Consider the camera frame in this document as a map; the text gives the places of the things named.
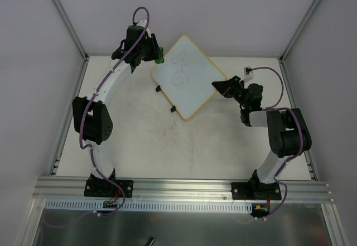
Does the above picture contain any green bone-shaped eraser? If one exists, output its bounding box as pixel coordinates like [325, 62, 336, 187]
[155, 47, 165, 64]

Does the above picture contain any yellow framed whiteboard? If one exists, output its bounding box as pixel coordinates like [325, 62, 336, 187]
[152, 35, 228, 120]

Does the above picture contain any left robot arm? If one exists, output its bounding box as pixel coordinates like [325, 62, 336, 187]
[72, 20, 164, 196]

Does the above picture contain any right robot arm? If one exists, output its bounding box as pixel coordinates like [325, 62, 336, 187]
[212, 76, 312, 200]

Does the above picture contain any black whiteboard clip lower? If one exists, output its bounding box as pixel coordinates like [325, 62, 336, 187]
[170, 105, 176, 113]

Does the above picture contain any small black object bottom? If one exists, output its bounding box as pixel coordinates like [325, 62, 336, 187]
[145, 237, 155, 246]

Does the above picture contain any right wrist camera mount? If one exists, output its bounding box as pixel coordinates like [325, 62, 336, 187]
[242, 67, 254, 83]

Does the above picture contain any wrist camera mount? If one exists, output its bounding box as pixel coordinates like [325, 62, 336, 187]
[134, 19, 152, 38]
[242, 67, 254, 83]

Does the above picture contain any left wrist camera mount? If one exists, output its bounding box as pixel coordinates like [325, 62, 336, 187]
[134, 19, 152, 38]

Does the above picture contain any left aluminium frame post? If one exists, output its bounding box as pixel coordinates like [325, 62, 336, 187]
[51, 0, 88, 60]

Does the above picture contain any aluminium frame post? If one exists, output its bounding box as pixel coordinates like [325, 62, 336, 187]
[279, 0, 322, 63]
[51, 0, 88, 60]

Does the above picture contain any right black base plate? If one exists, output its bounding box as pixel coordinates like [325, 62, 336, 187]
[231, 182, 282, 201]

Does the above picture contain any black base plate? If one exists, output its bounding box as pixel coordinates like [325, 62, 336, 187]
[231, 182, 282, 201]
[84, 177, 133, 198]

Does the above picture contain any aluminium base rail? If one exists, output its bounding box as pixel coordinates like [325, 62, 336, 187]
[32, 176, 336, 204]

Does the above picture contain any right aluminium frame post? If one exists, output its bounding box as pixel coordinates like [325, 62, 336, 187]
[279, 0, 322, 63]

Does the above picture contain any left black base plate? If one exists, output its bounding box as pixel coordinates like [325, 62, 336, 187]
[84, 177, 133, 198]

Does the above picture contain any slotted white cable duct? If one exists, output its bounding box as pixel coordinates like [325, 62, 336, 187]
[45, 199, 253, 214]

